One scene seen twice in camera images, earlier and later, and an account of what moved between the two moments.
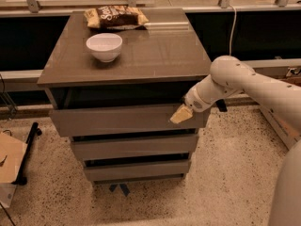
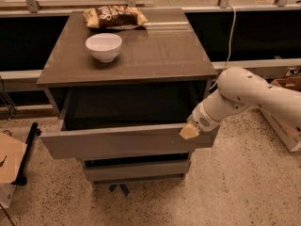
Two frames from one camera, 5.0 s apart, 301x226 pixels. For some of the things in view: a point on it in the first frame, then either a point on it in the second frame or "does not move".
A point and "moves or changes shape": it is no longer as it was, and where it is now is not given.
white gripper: [194, 102] to [200, 119]
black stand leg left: [35, 130] does not move
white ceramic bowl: [105, 46] does not move
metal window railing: [225, 6] does not move
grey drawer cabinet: [113, 83] does not move
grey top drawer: [69, 122] moves or changes shape
